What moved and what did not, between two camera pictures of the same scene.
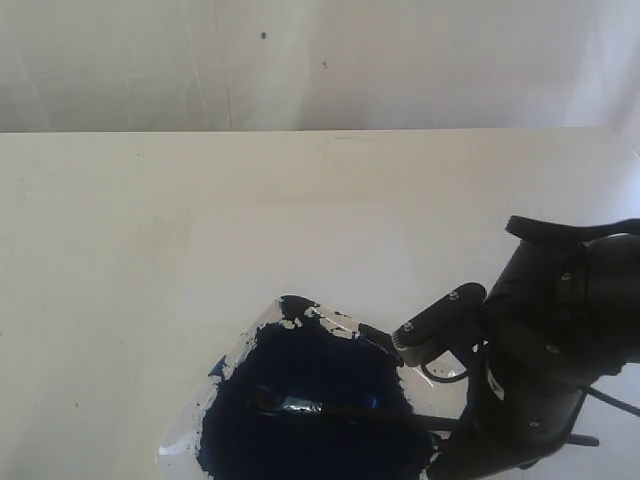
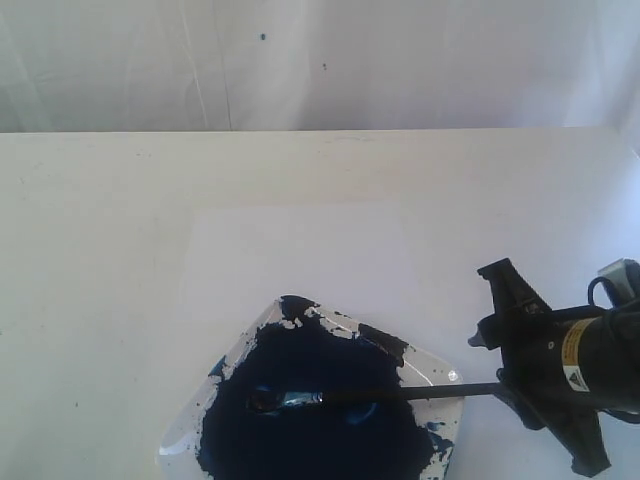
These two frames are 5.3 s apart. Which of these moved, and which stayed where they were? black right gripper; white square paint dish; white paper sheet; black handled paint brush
Moved: black handled paint brush; black right gripper
Stayed: white paper sheet; white square paint dish
